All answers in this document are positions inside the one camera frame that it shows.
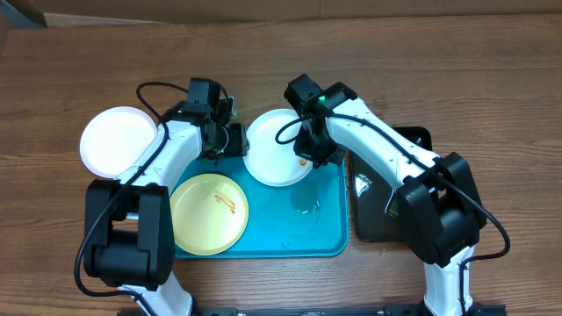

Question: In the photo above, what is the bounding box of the white plate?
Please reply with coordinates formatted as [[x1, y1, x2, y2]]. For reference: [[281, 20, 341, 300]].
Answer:
[[79, 106, 157, 178], [243, 109, 313, 187]]

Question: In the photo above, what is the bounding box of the yellow plate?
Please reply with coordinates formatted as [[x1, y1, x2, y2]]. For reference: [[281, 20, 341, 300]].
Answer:
[[170, 174, 249, 256]]

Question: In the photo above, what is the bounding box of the green yellow sponge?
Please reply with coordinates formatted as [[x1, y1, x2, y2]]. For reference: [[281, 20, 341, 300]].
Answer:
[[385, 191, 399, 218]]

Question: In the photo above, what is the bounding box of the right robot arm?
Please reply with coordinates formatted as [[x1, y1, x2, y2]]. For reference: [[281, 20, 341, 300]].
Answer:
[[284, 74, 486, 315]]

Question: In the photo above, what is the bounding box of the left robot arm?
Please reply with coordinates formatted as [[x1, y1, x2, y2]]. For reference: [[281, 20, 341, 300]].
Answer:
[[74, 77, 249, 315]]

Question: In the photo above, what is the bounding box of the black water tray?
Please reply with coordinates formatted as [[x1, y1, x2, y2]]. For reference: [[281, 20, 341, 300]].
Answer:
[[350, 126, 434, 243]]

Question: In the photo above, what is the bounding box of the teal plastic tray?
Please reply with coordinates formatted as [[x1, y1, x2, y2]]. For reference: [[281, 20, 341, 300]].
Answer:
[[179, 157, 349, 259]]

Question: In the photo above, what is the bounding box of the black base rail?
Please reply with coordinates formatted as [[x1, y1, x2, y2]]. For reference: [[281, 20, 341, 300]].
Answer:
[[116, 302, 508, 316]]

